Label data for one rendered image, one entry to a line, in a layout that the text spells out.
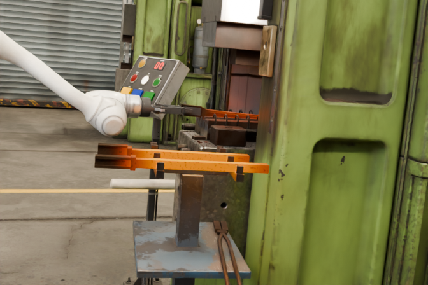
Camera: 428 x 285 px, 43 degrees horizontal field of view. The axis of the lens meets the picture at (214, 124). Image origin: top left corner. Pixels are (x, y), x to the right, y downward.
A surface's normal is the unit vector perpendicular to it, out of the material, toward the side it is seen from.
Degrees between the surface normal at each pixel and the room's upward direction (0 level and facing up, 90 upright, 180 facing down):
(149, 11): 89
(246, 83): 90
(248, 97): 90
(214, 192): 90
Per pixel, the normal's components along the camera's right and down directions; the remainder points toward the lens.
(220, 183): 0.27, 0.15
